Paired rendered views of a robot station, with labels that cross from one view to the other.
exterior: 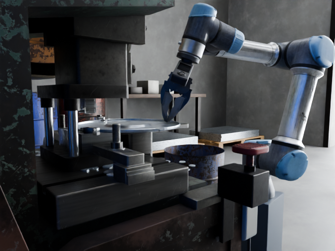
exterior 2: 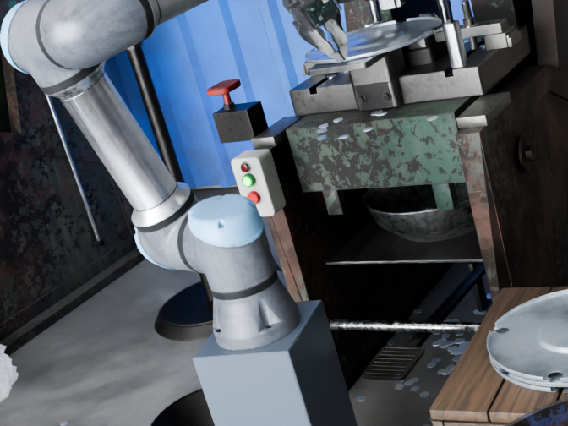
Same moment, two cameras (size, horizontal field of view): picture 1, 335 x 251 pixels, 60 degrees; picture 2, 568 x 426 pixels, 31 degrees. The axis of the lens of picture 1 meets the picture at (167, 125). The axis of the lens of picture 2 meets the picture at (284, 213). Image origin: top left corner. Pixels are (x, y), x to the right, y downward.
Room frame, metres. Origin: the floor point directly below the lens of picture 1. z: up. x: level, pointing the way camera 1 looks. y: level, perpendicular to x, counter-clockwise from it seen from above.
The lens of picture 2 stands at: (2.76, -0.67, 1.18)
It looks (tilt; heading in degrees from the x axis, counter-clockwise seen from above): 19 degrees down; 166
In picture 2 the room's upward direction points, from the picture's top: 16 degrees counter-clockwise
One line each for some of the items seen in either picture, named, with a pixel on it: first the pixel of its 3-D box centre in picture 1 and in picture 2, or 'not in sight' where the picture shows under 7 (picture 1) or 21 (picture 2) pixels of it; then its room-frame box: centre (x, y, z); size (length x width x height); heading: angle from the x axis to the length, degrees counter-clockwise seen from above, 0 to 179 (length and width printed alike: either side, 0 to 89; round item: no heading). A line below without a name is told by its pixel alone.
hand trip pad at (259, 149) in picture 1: (250, 162); (227, 100); (0.62, -0.18, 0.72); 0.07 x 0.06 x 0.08; 129
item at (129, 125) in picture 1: (128, 124); (373, 40); (0.81, 0.11, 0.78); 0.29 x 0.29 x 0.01
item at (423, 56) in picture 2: (83, 153); (406, 51); (0.72, 0.21, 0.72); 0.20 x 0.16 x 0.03; 39
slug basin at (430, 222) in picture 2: not in sight; (439, 202); (0.73, 0.21, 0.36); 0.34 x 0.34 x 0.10
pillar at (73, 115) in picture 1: (73, 124); (375, 12); (0.62, 0.20, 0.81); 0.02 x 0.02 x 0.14
